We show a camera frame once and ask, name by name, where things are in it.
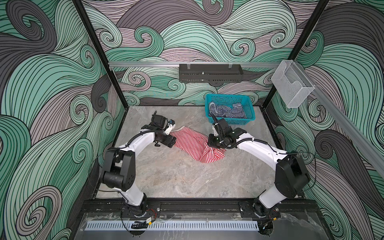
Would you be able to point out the red white striped tank top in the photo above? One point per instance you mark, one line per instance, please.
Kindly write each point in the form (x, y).
(196, 145)

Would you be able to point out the left black frame post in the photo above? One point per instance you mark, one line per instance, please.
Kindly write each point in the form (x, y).
(95, 41)

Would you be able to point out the white slotted cable duct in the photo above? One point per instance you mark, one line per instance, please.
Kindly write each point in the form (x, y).
(175, 225)

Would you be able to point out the right aluminium rail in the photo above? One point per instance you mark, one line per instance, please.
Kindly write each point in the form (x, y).
(354, 115)

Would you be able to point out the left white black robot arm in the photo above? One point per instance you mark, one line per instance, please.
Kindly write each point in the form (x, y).
(119, 167)

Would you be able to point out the back aluminium rail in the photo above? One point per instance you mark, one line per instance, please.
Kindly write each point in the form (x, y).
(167, 64)

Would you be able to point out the navy white striped tank top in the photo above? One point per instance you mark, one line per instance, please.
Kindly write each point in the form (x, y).
(235, 111)

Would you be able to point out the black perforated wall tray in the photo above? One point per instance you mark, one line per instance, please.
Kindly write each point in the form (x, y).
(215, 74)

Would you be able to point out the teal plastic basket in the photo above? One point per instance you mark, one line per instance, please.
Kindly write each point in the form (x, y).
(229, 100)

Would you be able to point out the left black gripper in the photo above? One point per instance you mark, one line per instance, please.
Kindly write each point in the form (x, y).
(166, 142)

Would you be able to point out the clear plastic wall bin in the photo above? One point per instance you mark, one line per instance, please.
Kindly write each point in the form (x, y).
(292, 83)

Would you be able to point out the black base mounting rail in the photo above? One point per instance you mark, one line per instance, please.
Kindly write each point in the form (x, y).
(164, 207)

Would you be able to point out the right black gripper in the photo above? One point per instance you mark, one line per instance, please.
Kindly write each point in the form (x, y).
(211, 142)

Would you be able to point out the aluminium rail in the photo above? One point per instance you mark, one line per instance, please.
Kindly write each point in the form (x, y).
(354, 115)
(167, 64)

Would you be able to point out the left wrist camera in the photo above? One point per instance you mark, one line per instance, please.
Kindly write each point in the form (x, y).
(169, 126)

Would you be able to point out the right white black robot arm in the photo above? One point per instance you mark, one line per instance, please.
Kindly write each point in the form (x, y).
(291, 173)

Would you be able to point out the right black frame post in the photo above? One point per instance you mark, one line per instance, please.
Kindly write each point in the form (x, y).
(310, 25)

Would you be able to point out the black frame post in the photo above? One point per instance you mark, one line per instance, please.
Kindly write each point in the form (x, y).
(310, 25)
(95, 41)

